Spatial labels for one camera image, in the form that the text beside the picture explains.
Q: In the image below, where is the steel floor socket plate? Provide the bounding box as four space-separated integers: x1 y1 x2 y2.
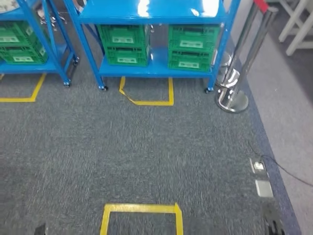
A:
249 158 267 174
255 180 274 198

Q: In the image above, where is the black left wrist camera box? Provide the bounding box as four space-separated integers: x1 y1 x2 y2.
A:
34 223 47 235

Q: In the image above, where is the blue metal shelf rack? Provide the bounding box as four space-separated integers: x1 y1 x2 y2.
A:
62 0 241 94
0 0 80 88

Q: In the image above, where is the yellow floor tape outline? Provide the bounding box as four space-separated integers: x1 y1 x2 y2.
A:
119 76 174 107

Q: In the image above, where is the white desk frame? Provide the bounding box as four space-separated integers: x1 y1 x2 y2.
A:
278 0 313 57

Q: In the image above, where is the chrome stanchion post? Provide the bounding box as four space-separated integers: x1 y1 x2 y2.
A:
216 1 260 88

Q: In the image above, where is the thin black floor cable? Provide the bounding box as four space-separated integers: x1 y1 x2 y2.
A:
247 141 313 188

